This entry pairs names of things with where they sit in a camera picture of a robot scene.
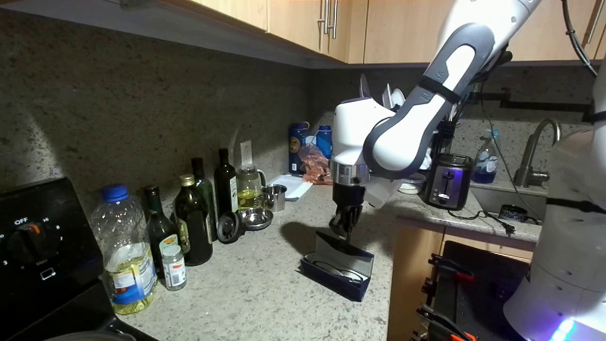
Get black stove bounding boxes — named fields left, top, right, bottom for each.
left=0, top=175, right=158, bottom=341

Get green wine bottle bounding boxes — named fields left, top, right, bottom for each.
left=190, top=156, right=219, bottom=244

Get orange black clamp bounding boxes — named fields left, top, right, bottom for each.
left=416, top=304, right=480, bottom=341
left=429, top=253, right=478, bottom=283

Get plastic oil bottle blue cap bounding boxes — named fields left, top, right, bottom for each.
left=88, top=183, right=160, bottom=318

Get dark glass bottle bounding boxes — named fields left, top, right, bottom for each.
left=143, top=185, right=183, bottom=280

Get steel cup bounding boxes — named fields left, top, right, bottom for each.
left=268, top=183, right=289, bottom=211

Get black toaster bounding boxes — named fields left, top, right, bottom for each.
left=421, top=151, right=474, bottom=210

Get dark bottle white label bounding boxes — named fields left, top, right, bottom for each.
left=213, top=147, right=241, bottom=219

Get metal faucet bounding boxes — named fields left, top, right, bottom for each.
left=512, top=117, right=563, bottom=189

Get white plates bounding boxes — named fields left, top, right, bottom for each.
left=359, top=73, right=410, bottom=113

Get blue glasses case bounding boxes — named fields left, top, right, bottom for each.
left=298, top=228, right=376, bottom=302

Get black round ring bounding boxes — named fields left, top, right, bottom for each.
left=217, top=211, right=245, bottom=246

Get small jar white lid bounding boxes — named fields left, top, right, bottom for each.
left=158, top=242, right=190, bottom=291

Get blue canister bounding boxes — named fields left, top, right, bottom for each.
left=289, top=120, right=313, bottom=175

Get glass oil cruet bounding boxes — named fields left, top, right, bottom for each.
left=236, top=164, right=268, bottom=211

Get olive oil bottle gold cap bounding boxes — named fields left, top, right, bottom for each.
left=171, top=174, right=215, bottom=266

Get clear soap bottle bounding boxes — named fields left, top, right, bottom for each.
left=472, top=128, right=501, bottom=185

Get white plastic tray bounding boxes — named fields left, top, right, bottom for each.
left=272, top=174, right=315, bottom=200

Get wooden lower cabinet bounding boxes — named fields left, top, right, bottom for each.
left=387, top=215, right=539, bottom=341

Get orange plastic bag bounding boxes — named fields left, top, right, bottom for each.
left=296, top=145, right=338, bottom=187

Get steel bowl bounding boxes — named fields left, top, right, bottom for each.
left=239, top=206, right=275, bottom=230

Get wooden cabinet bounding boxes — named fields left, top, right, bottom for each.
left=387, top=215, right=539, bottom=341
left=188, top=0, right=353, bottom=64
left=345, top=0, right=606, bottom=64

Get black toaster power cable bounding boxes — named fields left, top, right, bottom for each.
left=448, top=206, right=518, bottom=236

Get wooden upper cabinet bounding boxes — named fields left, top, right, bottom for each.
left=345, top=0, right=606, bottom=64
left=188, top=0, right=353, bottom=64

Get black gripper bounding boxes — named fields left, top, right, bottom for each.
left=328, top=160, right=370, bottom=242

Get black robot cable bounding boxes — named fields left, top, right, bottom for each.
left=559, top=0, right=601, bottom=79

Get black robot cart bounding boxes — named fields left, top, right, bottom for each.
left=434, top=242, right=533, bottom=341

